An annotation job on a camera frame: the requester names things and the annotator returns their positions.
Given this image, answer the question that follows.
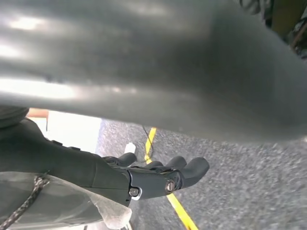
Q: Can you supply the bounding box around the braided black cable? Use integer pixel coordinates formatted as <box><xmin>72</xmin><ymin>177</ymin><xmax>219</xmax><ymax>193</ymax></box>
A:
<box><xmin>0</xmin><ymin>173</ymin><xmax>49</xmax><ymax>230</ymax></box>

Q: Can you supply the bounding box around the black floor cable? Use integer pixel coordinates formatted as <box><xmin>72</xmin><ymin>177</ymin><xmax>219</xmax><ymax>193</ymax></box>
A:
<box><xmin>142</xmin><ymin>125</ymin><xmax>154</xmax><ymax>150</ymax></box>

